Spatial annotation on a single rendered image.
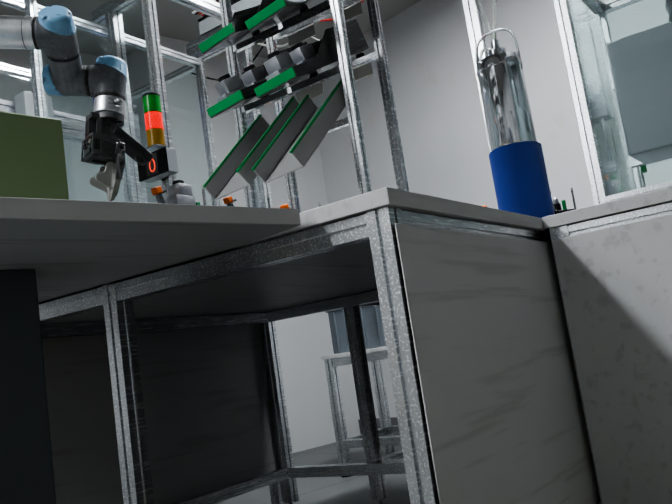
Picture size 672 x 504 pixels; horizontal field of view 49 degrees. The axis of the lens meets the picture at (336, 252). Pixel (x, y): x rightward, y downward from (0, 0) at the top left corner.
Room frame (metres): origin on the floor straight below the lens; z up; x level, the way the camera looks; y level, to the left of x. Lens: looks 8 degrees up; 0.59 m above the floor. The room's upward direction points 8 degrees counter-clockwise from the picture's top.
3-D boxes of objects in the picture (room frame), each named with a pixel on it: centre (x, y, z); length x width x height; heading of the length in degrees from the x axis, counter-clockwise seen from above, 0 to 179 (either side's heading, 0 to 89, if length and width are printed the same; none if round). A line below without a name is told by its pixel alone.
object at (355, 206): (2.21, 0.12, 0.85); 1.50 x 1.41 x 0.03; 56
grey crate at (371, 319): (3.88, -0.27, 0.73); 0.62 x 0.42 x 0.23; 56
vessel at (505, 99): (2.16, -0.57, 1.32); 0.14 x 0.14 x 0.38
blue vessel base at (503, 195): (2.16, -0.57, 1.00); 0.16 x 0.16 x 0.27
